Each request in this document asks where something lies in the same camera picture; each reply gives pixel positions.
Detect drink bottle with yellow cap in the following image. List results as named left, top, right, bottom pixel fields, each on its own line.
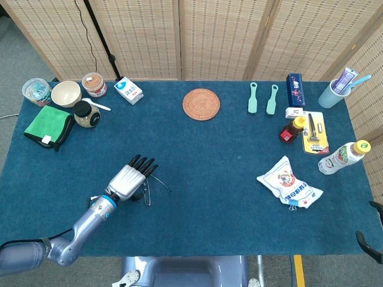
left=318, top=139, right=372, bottom=176

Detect black eyeglasses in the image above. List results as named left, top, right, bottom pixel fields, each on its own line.
left=140, top=175, right=173, bottom=206

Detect small white box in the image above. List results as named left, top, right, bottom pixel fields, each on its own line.
left=284, top=106, right=305, bottom=120

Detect round woven rattan coaster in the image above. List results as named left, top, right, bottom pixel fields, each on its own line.
left=182, top=88, right=221, bottom=121

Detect dark blue rectangular box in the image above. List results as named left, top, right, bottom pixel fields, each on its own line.
left=286, top=73, right=306, bottom=108

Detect green spatula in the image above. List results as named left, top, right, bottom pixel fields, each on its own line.
left=266, top=84, right=279, bottom=116
left=247, top=82, right=259, bottom=115

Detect silver blue robot torso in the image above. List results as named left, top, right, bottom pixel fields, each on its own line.
left=112, top=255, right=264, bottom=287

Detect razor in yellow blister pack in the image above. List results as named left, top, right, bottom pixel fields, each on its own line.
left=300, top=111, right=330, bottom=155

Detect purple toothpaste tube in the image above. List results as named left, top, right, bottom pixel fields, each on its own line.
left=335, top=67, right=358, bottom=94

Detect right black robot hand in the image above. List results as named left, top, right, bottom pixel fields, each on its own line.
left=355, top=200, right=383, bottom=261

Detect white and blue carton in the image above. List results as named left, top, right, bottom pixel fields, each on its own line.
left=113, top=77, right=144, bottom=106

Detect clear container of clips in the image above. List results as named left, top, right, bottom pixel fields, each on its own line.
left=22, top=77, right=53, bottom=107

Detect black stand pole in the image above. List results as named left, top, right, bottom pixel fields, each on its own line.
left=83, top=0, right=122, bottom=81

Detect white sugar bag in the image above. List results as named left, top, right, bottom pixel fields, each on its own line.
left=256, top=155, right=324, bottom=209

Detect light blue plastic cup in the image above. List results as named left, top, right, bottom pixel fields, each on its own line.
left=318, top=79, right=354, bottom=108

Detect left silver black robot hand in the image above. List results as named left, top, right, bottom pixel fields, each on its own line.
left=104, top=154, right=159, bottom=201

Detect honey bottle with yellow cap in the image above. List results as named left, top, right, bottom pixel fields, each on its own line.
left=280, top=116, right=306, bottom=145

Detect right green spatula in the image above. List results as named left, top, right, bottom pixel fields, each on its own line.
left=266, top=84, right=279, bottom=116

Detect white plastic spoon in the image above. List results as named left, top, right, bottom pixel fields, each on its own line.
left=81, top=97, right=111, bottom=112

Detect folded green cloth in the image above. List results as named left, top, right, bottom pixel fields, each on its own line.
left=23, top=105, right=76, bottom=152

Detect blue felt tablecloth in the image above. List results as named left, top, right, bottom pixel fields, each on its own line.
left=0, top=80, right=383, bottom=258

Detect left green spatula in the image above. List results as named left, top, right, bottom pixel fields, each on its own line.
left=247, top=82, right=259, bottom=115

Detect plastic tub with red label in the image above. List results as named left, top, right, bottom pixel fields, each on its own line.
left=81, top=72, right=108, bottom=99

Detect glass jar with black lid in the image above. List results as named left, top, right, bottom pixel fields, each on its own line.
left=73, top=100, right=101, bottom=128

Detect silver table leg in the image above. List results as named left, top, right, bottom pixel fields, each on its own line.
left=257, top=255, right=266, bottom=282

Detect beige bowl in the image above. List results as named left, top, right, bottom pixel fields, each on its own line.
left=51, top=80, right=83, bottom=108

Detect light blue toothbrush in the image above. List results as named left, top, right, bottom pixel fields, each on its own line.
left=346, top=74, right=372, bottom=90

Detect thin black hanging cable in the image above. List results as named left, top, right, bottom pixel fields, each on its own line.
left=74, top=0, right=99, bottom=74

